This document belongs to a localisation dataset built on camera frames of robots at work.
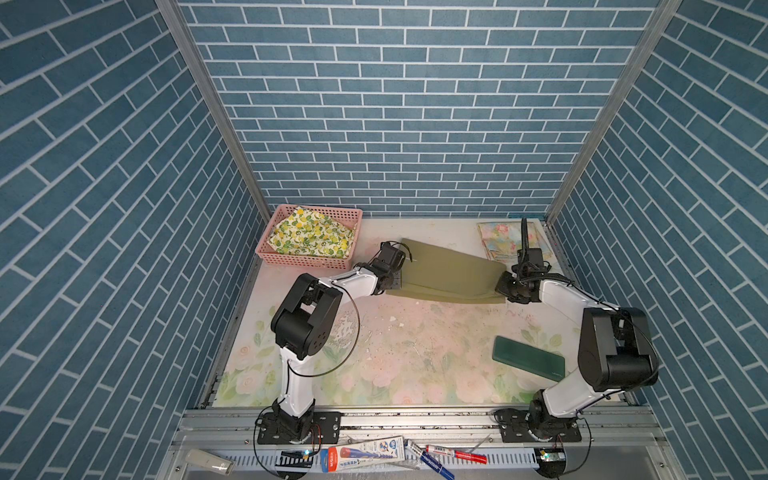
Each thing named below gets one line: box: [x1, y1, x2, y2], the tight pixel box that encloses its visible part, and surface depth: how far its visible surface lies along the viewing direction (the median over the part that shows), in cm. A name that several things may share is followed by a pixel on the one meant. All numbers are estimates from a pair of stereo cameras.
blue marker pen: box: [404, 439, 455, 480], surface depth 70 cm
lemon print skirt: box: [267, 206, 355, 258], surface depth 114 cm
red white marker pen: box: [425, 445, 488, 464], surface depth 71 cm
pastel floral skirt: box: [477, 221, 553, 262], surface depth 114 cm
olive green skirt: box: [386, 238, 507, 304], surface depth 99 cm
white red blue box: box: [320, 436, 406, 473], surface depth 71 cm
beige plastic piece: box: [185, 448, 236, 476], surface depth 68 cm
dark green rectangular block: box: [492, 335, 566, 381], surface depth 86 cm
